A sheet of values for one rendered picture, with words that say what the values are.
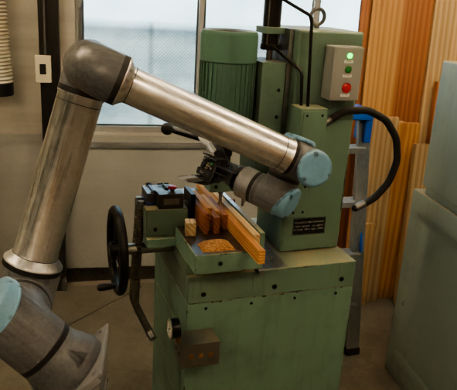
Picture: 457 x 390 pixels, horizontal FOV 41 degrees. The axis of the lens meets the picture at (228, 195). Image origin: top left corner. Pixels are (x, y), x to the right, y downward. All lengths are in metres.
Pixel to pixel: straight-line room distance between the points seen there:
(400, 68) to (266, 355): 1.91
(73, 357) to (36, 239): 0.30
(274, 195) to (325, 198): 0.46
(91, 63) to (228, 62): 0.57
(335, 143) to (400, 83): 1.50
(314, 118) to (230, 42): 0.33
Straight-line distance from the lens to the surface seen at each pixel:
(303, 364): 2.17
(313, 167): 1.47
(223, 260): 1.78
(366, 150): 2.78
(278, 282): 1.96
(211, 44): 1.85
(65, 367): 1.48
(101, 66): 1.36
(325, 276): 2.03
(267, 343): 2.06
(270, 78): 1.90
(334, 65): 1.88
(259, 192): 1.63
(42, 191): 1.54
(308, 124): 1.85
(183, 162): 3.34
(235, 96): 1.85
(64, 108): 1.51
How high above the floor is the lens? 1.62
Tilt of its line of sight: 19 degrees down
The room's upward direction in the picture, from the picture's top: 3 degrees clockwise
